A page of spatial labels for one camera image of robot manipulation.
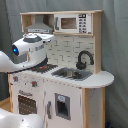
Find toy microwave with door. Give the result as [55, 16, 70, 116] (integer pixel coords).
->
[54, 14, 92, 34]

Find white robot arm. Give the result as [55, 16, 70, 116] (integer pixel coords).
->
[0, 33, 54, 128]

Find wooden toy kitchen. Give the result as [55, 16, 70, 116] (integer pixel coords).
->
[9, 10, 114, 128]

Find grey toy sink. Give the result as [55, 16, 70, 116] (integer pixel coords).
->
[52, 67, 92, 81]

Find black toy faucet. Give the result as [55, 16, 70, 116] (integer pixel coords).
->
[76, 50, 94, 70]

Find black stovetop red burners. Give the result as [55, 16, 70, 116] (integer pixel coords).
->
[31, 64, 58, 73]

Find right red oven knob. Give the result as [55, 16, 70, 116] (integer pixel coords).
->
[31, 81, 37, 87]

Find red oven knob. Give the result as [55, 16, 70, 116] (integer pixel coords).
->
[31, 81, 37, 87]
[13, 76, 18, 82]

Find grey range hood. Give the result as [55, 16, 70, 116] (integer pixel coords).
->
[24, 14, 54, 34]

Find left red oven knob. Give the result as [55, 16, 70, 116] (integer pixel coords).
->
[13, 76, 18, 82]

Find toy oven door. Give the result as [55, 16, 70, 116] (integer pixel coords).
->
[18, 90, 37, 115]

